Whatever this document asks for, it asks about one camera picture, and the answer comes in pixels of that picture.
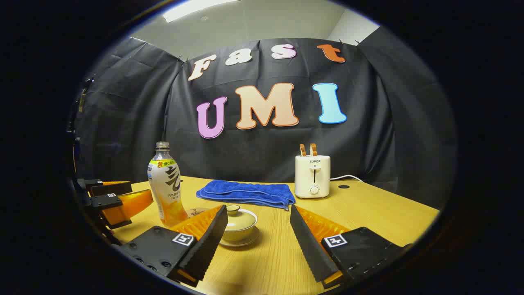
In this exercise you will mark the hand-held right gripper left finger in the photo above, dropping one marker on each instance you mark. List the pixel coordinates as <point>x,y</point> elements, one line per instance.
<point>206,241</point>

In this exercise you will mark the white toaster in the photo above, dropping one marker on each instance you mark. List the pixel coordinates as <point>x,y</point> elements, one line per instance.
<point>312,176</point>

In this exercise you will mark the cream teacup lid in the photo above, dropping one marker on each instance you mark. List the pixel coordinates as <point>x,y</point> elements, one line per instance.
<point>241,219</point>

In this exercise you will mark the cream ceramic teacup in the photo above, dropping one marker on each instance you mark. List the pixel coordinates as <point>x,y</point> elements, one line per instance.
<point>239,234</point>

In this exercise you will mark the blue folded towel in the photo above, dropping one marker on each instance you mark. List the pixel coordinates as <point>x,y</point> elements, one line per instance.
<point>245,192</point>

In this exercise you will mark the cream ceramic saucer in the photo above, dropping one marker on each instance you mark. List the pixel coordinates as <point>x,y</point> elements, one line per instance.
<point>245,243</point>

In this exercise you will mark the round wooden coaster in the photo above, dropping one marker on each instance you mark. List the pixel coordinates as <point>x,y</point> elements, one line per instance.
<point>196,211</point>

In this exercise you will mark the clear plastic water bottle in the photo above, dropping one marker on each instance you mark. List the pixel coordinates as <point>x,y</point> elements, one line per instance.
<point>166,184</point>

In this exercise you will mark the black backdrop cloth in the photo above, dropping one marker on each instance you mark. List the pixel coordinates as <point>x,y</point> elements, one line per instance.
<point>266,151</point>

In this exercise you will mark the brown toast slice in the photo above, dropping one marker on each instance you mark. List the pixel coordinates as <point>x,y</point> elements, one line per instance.
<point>313,149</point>
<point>303,150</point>

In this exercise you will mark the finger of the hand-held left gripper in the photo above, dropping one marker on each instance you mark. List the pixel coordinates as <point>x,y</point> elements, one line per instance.
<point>105,201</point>
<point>112,188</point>

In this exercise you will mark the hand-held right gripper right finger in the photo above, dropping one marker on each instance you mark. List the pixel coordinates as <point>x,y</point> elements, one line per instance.
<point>311,246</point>

